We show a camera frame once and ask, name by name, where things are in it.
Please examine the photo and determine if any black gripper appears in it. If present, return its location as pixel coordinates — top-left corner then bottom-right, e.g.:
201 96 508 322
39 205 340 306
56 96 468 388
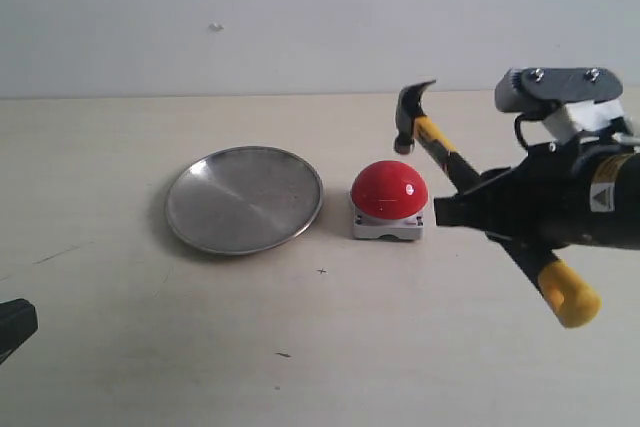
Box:
433 140 605 296

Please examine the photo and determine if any black and yellow claw hammer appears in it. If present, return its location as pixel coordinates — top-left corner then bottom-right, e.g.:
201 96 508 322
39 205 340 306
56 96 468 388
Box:
394 80 602 328

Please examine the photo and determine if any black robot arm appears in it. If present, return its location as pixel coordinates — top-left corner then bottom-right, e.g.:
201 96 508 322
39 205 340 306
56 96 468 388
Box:
431 141 639 284

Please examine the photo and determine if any red dome push button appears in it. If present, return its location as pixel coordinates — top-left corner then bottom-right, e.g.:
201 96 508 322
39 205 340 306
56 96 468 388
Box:
349 160 429 242

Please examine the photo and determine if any round stainless steel plate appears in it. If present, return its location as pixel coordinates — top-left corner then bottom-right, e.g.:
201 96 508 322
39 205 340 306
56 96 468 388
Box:
164 145 324 256

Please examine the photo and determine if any black gripper at left edge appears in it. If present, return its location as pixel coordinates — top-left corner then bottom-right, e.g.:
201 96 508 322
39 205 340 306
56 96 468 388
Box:
0 298 39 364

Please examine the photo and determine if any black camera cable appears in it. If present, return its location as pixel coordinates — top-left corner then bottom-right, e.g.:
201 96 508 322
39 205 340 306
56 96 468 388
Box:
513 96 640 151

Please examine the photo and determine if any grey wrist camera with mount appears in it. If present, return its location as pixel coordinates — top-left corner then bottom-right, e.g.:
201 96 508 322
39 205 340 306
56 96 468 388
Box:
494 67 638 145

